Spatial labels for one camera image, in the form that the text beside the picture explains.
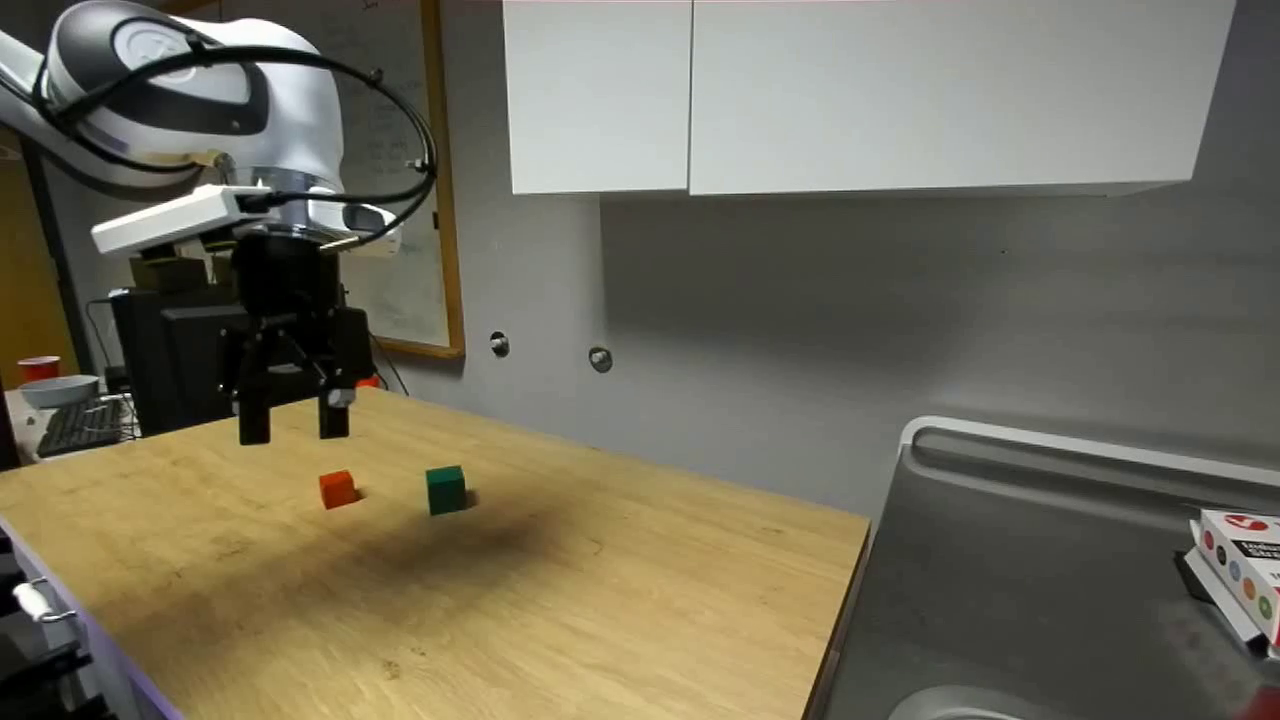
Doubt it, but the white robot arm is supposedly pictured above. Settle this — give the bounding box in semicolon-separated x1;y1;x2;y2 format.
0;0;396;442

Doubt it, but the round wall socket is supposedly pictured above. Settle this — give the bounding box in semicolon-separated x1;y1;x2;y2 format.
588;344;613;370
487;331;513;354

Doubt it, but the black computer monitor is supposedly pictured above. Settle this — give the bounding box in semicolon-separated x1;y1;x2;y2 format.
113;291;246;436

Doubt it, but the stainless steel sink counter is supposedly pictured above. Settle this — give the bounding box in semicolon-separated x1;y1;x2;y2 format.
811;415;1280;720

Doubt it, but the round wall socket left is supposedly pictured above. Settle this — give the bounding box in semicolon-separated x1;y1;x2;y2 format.
487;331;513;354

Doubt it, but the white wall cabinet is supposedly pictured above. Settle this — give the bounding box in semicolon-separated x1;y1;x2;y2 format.
500;0;1235;195

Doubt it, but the green block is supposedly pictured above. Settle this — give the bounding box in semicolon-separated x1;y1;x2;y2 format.
423;465;469;517

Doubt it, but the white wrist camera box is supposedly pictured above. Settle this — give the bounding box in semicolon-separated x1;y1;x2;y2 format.
92;185;267;252

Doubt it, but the colourful game box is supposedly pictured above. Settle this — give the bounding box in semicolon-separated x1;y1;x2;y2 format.
1189;507;1280;659

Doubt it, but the keyboard on side desk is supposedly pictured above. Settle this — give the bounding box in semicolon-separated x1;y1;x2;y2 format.
35;398;123;455

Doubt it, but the wood framed whiteboard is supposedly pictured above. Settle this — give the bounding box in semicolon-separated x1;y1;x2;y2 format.
321;0;463;364

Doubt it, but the round wall socket right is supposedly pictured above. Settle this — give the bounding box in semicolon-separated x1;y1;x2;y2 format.
588;344;613;370

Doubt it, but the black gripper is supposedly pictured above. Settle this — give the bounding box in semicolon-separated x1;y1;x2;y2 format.
222;231;371;442

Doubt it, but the red plastic cup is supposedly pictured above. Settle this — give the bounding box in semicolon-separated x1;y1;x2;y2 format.
15;354;65;385

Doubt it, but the orange block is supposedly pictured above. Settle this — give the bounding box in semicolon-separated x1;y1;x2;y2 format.
321;470;359;507

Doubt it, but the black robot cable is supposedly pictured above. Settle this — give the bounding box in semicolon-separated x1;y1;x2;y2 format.
50;42;439;252

